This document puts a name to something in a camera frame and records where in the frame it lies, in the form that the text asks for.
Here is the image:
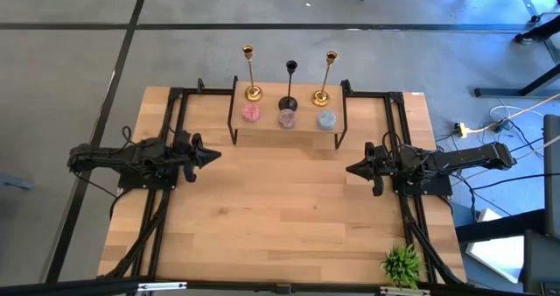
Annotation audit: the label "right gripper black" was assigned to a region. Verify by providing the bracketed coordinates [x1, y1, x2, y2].
[346, 142, 397, 198]

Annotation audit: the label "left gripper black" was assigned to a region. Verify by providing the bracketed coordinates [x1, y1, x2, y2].
[173, 132, 222, 184]

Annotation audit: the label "teal patterned candle tin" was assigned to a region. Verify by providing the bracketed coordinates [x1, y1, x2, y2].
[316, 109, 338, 132]

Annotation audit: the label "pink patterned candle tin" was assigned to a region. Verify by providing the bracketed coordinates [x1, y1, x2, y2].
[240, 102, 263, 123]

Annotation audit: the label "gold candlestick holder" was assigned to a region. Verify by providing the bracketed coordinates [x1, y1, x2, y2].
[311, 50, 339, 109]
[241, 44, 264, 103]

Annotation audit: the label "maroon patterned candle tin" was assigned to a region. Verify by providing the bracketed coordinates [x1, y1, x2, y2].
[276, 108, 298, 130]

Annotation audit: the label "black candlestick holder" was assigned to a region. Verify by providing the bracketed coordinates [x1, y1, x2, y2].
[277, 60, 299, 112]

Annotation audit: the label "wooden shelf riser black legs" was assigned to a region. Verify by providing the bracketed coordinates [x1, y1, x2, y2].
[226, 74, 354, 151]

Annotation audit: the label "green fern in white pot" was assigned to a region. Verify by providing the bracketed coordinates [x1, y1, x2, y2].
[380, 242, 426, 292]

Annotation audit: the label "black desk foot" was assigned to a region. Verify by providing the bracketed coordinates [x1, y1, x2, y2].
[454, 208, 548, 244]
[474, 62, 560, 99]

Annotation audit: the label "white flat board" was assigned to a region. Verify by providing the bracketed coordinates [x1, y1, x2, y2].
[464, 208, 526, 285]

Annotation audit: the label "grey box panel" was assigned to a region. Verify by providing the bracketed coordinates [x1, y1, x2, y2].
[542, 114, 560, 240]

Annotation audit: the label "grey flat floor object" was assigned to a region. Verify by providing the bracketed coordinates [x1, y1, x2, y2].
[0, 172, 35, 192]

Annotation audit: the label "person's leg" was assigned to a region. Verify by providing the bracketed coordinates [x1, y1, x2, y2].
[514, 14, 560, 44]

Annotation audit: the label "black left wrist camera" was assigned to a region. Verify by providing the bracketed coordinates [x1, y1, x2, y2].
[173, 129, 192, 149]

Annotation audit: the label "black aluminium rig frame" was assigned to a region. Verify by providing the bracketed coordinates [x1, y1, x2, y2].
[0, 77, 542, 296]

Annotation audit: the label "silver aluminium bracket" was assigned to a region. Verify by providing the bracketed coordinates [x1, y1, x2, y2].
[379, 285, 431, 296]
[136, 281, 188, 292]

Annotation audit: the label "white coiled cable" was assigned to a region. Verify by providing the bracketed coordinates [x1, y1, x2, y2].
[488, 104, 546, 124]

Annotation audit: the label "black floor cable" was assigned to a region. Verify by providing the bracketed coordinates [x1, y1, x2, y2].
[454, 171, 560, 192]

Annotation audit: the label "tan floor cable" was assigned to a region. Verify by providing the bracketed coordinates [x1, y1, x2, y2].
[463, 92, 560, 135]

